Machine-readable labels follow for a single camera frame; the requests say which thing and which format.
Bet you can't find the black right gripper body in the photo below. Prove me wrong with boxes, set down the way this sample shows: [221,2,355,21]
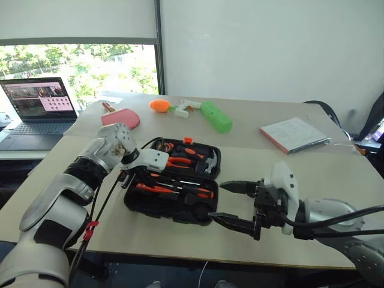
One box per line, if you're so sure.
[253,178,290,241]

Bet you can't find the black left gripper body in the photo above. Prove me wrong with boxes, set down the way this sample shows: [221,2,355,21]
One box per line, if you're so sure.
[127,166,151,181]

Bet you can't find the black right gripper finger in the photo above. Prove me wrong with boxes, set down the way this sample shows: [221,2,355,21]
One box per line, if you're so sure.
[208,211,259,241]
[219,179,259,199]

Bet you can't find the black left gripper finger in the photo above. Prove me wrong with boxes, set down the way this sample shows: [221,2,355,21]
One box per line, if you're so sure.
[121,171,135,190]
[140,173,157,187]

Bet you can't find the orange black Phillips screwdriver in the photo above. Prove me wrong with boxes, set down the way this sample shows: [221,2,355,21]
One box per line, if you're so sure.
[155,181,216,199]

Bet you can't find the black electrical tape roll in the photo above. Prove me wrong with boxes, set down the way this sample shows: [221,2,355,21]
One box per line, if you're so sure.
[191,203,212,223]

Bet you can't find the black tool case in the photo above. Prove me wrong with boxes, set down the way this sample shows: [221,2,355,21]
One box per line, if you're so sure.
[123,136,222,226]

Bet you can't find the thin steel screwdriver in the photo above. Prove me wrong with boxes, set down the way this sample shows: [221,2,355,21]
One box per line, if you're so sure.
[158,178,202,186]

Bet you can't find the chrome head hammer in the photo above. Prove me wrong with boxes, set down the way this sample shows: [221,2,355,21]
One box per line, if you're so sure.
[175,145,219,175]

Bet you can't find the red table tennis paddle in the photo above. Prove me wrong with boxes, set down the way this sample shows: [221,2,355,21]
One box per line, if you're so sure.
[101,101,141,128]

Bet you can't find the orange toy carrot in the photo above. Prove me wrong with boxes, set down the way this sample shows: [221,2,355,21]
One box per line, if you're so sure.
[149,99,175,114]

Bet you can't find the green plastic block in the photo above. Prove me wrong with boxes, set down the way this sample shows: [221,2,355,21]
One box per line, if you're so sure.
[200,101,233,134]

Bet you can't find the white toy gun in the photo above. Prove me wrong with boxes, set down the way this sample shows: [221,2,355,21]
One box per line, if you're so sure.
[173,98,202,118]

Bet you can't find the pink edged booklet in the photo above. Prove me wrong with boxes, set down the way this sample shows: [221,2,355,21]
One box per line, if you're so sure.
[259,116,332,155]

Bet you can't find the black laptop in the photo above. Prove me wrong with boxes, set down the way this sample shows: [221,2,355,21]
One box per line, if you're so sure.
[0,77,79,151]

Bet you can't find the black chair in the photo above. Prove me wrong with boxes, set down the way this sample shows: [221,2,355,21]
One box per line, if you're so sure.
[302,100,352,139]

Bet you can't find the white roller blind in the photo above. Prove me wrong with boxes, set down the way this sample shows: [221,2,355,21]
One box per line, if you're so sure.
[0,0,158,46]

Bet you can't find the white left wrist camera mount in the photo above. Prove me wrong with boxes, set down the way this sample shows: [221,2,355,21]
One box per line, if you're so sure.
[119,148,169,178]

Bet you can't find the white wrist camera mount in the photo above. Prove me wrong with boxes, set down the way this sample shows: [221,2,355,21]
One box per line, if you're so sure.
[263,161,301,235]
[119,148,169,178]

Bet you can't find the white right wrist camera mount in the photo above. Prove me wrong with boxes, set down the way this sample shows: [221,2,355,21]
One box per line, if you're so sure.
[263,161,301,235]

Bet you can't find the orange handled pliers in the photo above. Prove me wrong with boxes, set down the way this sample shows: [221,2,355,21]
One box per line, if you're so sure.
[161,155,193,170]

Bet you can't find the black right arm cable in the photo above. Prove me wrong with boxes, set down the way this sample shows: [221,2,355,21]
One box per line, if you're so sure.
[281,205,384,241]

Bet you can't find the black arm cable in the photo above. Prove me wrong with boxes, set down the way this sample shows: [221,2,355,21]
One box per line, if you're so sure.
[281,205,384,241]
[67,136,164,286]

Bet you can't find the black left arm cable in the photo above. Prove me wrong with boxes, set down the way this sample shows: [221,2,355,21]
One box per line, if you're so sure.
[67,136,164,286]

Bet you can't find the thin white cable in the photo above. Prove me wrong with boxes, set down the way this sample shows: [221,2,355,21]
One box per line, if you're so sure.
[197,260,209,288]

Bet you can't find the red cable tie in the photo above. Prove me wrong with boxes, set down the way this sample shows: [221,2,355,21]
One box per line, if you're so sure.
[83,221,100,242]

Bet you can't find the dark window frame post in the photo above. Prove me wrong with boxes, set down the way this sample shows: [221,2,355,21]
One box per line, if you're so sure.
[154,0,167,95]

